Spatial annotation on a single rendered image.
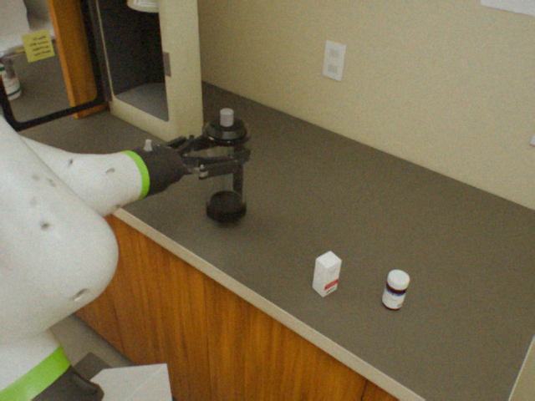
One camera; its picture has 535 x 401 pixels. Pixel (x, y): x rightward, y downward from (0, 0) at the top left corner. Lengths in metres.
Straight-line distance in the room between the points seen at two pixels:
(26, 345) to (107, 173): 0.29
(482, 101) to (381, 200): 0.37
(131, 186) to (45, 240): 0.32
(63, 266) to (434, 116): 1.14
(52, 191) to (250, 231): 0.68
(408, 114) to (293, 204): 0.46
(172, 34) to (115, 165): 0.60
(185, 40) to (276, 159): 0.42
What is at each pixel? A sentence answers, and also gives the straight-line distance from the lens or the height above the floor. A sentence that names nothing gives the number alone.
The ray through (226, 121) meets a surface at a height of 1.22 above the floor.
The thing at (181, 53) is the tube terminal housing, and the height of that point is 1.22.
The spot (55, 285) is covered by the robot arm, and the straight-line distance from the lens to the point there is 0.58.
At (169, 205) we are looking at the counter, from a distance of 1.28.
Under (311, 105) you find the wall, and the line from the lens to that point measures 1.67.
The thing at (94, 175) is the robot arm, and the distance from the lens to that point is 0.82.
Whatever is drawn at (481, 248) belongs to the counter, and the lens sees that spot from 1.28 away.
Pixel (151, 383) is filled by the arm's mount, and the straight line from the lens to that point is 0.67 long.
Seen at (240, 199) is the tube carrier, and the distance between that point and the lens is 1.14.
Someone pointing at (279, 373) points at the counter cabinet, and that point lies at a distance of 1.26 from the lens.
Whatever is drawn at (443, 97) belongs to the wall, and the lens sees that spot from 1.45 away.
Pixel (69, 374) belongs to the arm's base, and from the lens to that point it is 0.73.
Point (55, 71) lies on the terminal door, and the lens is 1.58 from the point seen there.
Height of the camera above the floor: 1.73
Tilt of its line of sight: 37 degrees down
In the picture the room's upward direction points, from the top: 3 degrees clockwise
